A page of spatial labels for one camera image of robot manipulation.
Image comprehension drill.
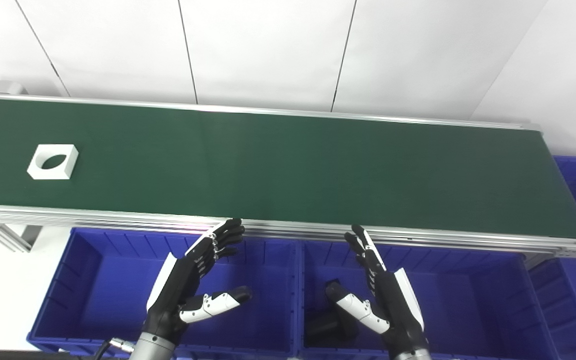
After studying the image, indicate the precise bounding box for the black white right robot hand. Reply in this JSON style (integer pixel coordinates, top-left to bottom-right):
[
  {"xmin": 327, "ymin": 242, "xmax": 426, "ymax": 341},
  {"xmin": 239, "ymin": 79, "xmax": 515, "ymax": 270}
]
[{"xmin": 325, "ymin": 224, "xmax": 430, "ymax": 357}]

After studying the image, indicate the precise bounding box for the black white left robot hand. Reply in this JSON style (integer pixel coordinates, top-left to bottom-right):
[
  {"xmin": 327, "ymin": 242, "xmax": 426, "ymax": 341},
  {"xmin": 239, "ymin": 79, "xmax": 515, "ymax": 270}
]
[{"xmin": 143, "ymin": 218, "xmax": 253, "ymax": 346}]

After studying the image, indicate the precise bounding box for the white square part with hole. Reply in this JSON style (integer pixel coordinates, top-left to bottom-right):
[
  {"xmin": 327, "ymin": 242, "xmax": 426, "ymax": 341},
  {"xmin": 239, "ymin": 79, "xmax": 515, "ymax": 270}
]
[{"xmin": 27, "ymin": 144, "xmax": 79, "ymax": 180}]

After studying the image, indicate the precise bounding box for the aluminium conveyor support leg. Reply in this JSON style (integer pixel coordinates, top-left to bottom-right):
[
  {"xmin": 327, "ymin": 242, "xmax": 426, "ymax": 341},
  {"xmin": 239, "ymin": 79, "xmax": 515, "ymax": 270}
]
[{"xmin": 0, "ymin": 220, "xmax": 44, "ymax": 253}]

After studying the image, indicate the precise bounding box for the black block part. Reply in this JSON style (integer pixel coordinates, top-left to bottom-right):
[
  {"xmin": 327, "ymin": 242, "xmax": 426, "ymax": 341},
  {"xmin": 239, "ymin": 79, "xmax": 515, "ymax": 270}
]
[{"xmin": 305, "ymin": 280, "xmax": 361, "ymax": 349}]

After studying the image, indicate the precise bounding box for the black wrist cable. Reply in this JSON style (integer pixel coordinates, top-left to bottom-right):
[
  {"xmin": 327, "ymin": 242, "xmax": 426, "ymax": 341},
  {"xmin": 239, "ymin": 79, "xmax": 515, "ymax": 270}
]
[{"xmin": 93, "ymin": 338, "xmax": 136, "ymax": 360}]

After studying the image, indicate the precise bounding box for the green conveyor belt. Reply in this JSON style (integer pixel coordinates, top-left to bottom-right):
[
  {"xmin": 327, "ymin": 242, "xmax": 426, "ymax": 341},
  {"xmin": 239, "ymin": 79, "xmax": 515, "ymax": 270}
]
[
  {"xmin": 0, "ymin": 92, "xmax": 576, "ymax": 259},
  {"xmin": 0, "ymin": 97, "xmax": 576, "ymax": 240}
]

